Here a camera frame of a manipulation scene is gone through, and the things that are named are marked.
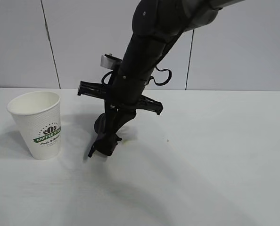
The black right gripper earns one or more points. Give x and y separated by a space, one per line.
130 91

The purple and black cloth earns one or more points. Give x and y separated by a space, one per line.
105 147

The white paper coffee cup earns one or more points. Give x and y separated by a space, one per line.
36 122

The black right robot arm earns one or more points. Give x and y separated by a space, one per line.
144 47

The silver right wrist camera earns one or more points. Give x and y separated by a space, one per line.
107 62

